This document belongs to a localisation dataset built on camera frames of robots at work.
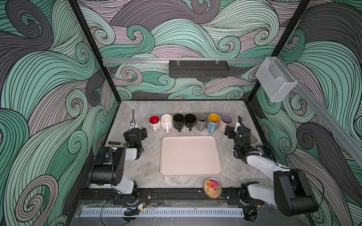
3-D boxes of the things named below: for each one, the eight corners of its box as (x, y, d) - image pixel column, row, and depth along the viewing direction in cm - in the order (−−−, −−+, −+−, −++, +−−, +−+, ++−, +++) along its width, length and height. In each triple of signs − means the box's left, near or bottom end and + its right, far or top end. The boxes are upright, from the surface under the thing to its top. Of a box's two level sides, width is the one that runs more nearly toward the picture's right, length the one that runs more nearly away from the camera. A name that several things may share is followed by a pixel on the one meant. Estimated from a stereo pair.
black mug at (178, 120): (173, 132, 101) (172, 125, 94) (173, 120, 108) (173, 113, 101) (183, 132, 101) (184, 125, 94) (183, 120, 108) (183, 113, 101)
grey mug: (195, 134, 101) (197, 126, 92) (194, 122, 108) (196, 113, 100) (206, 134, 101) (209, 126, 92) (204, 122, 108) (206, 113, 100)
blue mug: (207, 136, 100) (209, 127, 91) (204, 122, 108) (207, 113, 100) (218, 136, 100) (222, 127, 91) (215, 122, 108) (219, 113, 100)
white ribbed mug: (161, 133, 101) (159, 127, 95) (162, 120, 109) (161, 114, 103) (172, 133, 101) (172, 127, 95) (172, 120, 109) (172, 114, 103)
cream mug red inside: (155, 133, 102) (154, 127, 96) (147, 125, 107) (145, 118, 101) (164, 127, 105) (163, 120, 99) (156, 119, 110) (155, 112, 104)
